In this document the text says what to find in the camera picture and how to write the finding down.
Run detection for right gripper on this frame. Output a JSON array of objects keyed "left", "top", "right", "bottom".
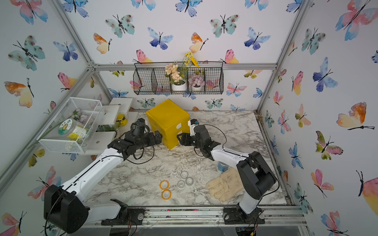
[{"left": 176, "top": 132, "right": 204, "bottom": 150}]

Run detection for yellow drawer cabinet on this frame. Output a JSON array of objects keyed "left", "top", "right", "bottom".
[{"left": 146, "top": 99, "right": 190, "bottom": 150}]

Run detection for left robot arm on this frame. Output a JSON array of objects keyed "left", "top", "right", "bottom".
[{"left": 43, "top": 119, "right": 163, "bottom": 234}]

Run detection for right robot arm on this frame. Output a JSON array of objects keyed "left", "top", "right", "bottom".
[{"left": 177, "top": 124, "right": 278, "bottom": 214}]

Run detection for clear tape roll top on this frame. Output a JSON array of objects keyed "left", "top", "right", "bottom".
[{"left": 180, "top": 171, "right": 189, "bottom": 179}]

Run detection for clear tape roll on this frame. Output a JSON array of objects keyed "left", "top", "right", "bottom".
[
  {"left": 180, "top": 171, "right": 189, "bottom": 179},
  {"left": 186, "top": 177, "right": 194, "bottom": 186},
  {"left": 177, "top": 180, "right": 186, "bottom": 189}
]

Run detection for clear tape roll right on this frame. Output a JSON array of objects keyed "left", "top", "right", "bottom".
[{"left": 186, "top": 177, "right": 194, "bottom": 186}]

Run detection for clear tape roll left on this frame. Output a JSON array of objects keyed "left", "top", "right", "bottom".
[{"left": 177, "top": 180, "right": 186, "bottom": 189}]

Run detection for orange tape roll upper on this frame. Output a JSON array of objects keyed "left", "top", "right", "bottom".
[{"left": 159, "top": 180, "right": 170, "bottom": 190}]

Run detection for orange tape roll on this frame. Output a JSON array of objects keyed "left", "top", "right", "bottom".
[
  {"left": 161, "top": 189, "right": 171, "bottom": 201},
  {"left": 159, "top": 180, "right": 170, "bottom": 190}
]

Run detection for orange tape roll lower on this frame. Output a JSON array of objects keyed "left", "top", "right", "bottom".
[{"left": 161, "top": 189, "right": 171, "bottom": 201}]

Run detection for yellow toy figure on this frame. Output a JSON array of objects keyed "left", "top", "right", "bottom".
[{"left": 116, "top": 114, "right": 128, "bottom": 127}]

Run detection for white stepped shelf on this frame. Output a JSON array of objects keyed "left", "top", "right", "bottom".
[{"left": 84, "top": 98, "right": 138, "bottom": 159}]

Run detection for white pot peach flowers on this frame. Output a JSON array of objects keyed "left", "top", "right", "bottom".
[{"left": 164, "top": 64, "right": 188, "bottom": 92}]

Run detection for white pot purple flowers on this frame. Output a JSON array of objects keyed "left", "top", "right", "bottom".
[{"left": 189, "top": 74, "right": 205, "bottom": 91}]

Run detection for cream work glove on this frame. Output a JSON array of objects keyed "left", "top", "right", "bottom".
[{"left": 206, "top": 168, "right": 244, "bottom": 203}]

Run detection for clear mesh box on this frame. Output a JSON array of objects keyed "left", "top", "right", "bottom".
[{"left": 37, "top": 97, "right": 104, "bottom": 154}]

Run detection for round jar colourful lid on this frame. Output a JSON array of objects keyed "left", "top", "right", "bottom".
[{"left": 58, "top": 119, "right": 89, "bottom": 141}]

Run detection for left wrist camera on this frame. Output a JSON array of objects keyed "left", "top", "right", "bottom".
[{"left": 135, "top": 118, "right": 146, "bottom": 130}]

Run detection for black wire wall basket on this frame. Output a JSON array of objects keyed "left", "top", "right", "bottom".
[{"left": 131, "top": 61, "right": 224, "bottom": 95}]

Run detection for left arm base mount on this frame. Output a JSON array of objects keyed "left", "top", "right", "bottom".
[{"left": 101, "top": 199, "right": 146, "bottom": 226}]

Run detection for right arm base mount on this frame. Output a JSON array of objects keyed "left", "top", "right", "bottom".
[{"left": 223, "top": 204, "right": 265, "bottom": 225}]

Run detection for aluminium front rail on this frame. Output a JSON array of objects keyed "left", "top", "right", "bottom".
[{"left": 73, "top": 206, "right": 308, "bottom": 228}]

